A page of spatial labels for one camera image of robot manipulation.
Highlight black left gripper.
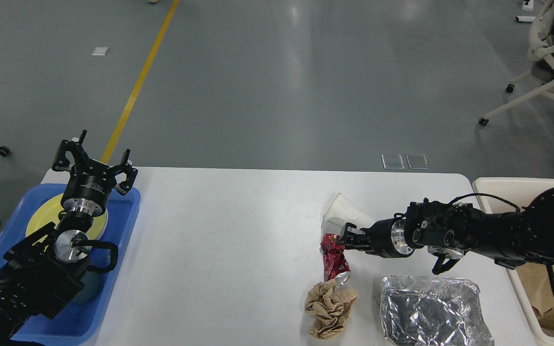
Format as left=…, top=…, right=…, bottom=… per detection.
left=52, top=129, right=138, bottom=217

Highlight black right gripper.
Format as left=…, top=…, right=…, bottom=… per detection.
left=336, top=219, right=414, bottom=259

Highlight red foil wrapper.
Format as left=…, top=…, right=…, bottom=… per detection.
left=320, top=234, right=351, bottom=287

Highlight yellow plastic plate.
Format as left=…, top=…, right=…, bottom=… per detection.
left=25, top=193, right=103, bottom=239

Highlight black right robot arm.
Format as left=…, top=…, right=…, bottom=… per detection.
left=337, top=187, right=554, bottom=297

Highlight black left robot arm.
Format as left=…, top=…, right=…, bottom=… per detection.
left=0, top=131, right=138, bottom=346

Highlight crushed white paper cup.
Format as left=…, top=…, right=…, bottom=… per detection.
left=320, top=193, right=378, bottom=238

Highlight pale green plate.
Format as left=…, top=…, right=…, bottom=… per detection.
left=96, top=210, right=109, bottom=239

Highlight crumpled brown paper ball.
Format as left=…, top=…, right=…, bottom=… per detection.
left=305, top=279, right=359, bottom=340

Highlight clear floor plate left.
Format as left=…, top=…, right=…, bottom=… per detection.
left=381, top=154, right=405, bottom=170

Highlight clear floor plate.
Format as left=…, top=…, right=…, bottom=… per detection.
left=406, top=154, right=429, bottom=170
left=381, top=154, right=405, bottom=170

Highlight silver foil bag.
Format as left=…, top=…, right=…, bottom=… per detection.
left=378, top=275, right=495, bottom=346

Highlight clear floor plate right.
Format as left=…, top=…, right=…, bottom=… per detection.
left=406, top=154, right=429, bottom=170

